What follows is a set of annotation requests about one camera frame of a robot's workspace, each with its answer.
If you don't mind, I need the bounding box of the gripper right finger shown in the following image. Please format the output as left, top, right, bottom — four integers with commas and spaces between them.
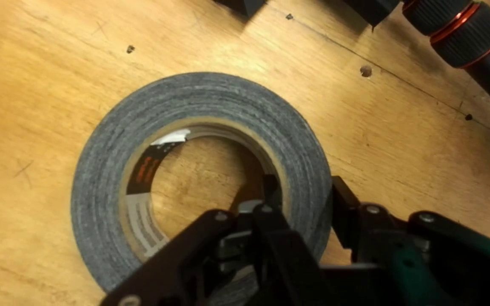
331, 176, 490, 306

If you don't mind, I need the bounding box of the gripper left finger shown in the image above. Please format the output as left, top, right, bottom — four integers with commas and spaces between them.
100, 174, 323, 306

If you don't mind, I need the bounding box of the grey tape roll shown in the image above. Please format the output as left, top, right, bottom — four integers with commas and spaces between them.
70, 72, 333, 306

